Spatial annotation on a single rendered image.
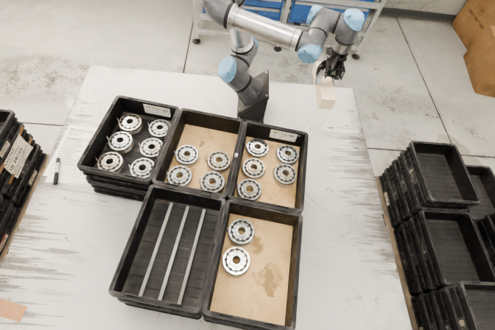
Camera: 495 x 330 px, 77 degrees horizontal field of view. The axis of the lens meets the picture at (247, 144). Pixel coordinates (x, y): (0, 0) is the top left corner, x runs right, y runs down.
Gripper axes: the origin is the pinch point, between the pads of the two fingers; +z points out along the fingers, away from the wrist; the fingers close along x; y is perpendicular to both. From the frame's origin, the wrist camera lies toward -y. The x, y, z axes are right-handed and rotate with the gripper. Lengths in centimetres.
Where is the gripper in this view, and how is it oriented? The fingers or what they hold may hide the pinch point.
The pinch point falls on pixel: (324, 82)
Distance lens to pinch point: 146.2
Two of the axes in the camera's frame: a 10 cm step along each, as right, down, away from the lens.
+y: -0.1, 8.2, -5.7
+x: 9.9, 0.7, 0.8
